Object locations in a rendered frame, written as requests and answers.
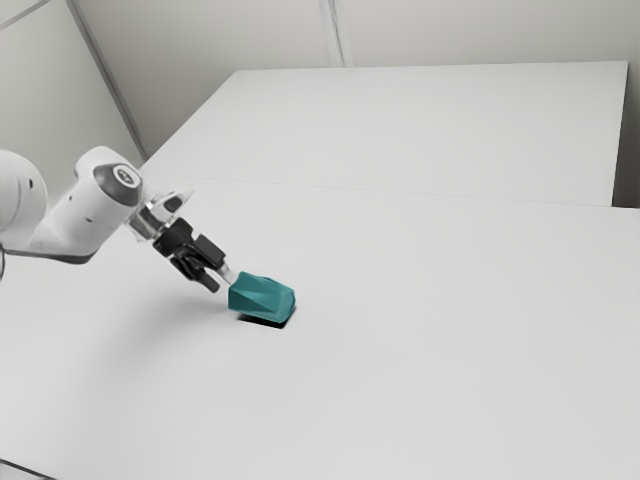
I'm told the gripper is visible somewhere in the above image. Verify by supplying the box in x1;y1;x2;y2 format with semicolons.
152;216;242;294

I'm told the teal faceted mug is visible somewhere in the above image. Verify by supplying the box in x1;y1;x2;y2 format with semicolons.
227;270;299;327

